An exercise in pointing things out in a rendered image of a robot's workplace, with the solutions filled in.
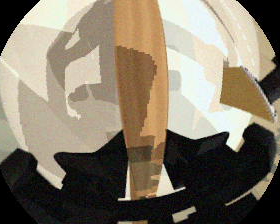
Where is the wooden post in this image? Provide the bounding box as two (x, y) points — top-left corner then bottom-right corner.
(129, 164), (156, 224)

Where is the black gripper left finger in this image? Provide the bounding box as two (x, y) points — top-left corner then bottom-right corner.
(54, 128), (129, 198)

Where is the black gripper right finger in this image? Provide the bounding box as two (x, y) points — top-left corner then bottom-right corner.
(163, 129), (230, 190)

